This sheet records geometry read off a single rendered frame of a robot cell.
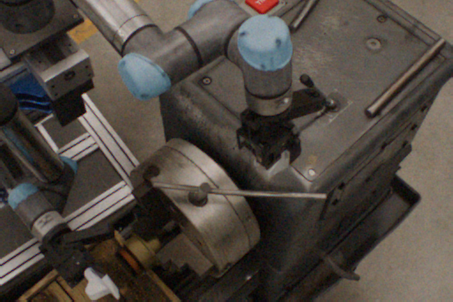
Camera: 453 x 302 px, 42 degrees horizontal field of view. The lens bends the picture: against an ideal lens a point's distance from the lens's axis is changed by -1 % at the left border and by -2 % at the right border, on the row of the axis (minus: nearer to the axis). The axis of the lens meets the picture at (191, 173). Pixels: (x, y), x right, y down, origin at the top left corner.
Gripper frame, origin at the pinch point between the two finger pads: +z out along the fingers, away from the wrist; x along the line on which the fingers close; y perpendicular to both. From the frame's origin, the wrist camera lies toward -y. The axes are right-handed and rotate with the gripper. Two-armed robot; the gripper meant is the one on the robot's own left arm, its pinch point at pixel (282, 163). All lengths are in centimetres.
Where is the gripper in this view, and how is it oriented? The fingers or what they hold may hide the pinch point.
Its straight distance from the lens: 115.6
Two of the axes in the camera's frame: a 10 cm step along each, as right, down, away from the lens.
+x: 6.5, 5.6, -5.1
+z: 1.5, 5.6, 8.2
